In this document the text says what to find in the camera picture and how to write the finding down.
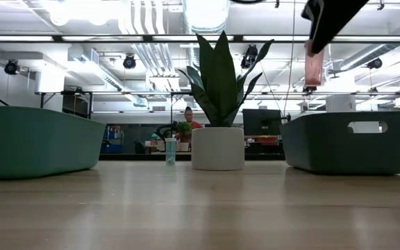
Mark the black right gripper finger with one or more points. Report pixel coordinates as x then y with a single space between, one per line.
309 10
339 17

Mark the salmon red pill bottle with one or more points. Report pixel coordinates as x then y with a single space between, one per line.
314 69

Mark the pale blue pill bottle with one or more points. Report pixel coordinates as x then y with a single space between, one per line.
170 152

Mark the dark teal plastic bin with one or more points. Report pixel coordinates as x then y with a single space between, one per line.
325 152

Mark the light green plastic bin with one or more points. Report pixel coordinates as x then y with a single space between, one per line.
40 146

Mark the black ceiling spotlight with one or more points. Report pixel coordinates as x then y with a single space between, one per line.
310 88
374 63
129 62
249 55
12 67

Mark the green snake plant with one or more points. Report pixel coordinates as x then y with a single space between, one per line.
221 87

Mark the black computer monitor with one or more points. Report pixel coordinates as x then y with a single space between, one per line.
262 121

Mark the red storage tray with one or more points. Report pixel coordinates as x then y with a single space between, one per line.
262 140

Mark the person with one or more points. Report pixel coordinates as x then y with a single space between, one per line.
188 112

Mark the white round plant pot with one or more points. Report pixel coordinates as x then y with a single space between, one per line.
217 149

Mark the small potted green plant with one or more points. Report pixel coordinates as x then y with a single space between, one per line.
185 127

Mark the blue storage crates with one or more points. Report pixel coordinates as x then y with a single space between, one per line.
111 139

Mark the black metal shelf rack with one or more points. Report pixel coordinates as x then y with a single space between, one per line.
82 104

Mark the long black ceiling light rail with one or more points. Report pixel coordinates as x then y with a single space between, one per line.
238 38

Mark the silver ceiling air duct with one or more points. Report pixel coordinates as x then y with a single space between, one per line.
207 14

